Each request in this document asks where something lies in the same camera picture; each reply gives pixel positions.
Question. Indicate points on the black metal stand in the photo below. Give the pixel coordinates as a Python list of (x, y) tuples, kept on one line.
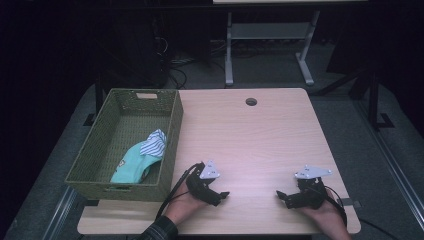
[(96, 103), (375, 100)]

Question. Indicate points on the grey tape strip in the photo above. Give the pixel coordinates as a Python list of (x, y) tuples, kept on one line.
[(349, 202)]

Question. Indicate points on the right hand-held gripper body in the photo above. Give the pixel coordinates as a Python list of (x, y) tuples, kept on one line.
[(310, 191)]

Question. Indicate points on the person's left hand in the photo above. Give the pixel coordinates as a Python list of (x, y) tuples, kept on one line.
[(183, 206)]

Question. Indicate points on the metal floor rail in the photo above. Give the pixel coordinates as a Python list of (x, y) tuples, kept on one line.
[(58, 213), (396, 166)]

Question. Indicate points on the teal bib with striped ties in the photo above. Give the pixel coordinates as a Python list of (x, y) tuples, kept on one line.
[(136, 161)]

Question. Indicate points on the green woven basket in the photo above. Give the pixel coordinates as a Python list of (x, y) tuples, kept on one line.
[(126, 133)]

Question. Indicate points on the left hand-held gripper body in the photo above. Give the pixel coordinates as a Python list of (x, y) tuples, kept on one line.
[(204, 181)]

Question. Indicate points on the person's right hand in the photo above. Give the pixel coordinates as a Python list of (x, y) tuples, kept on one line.
[(325, 215)]

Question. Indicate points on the grey metal table frame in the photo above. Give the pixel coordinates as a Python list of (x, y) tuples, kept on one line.
[(266, 31)]

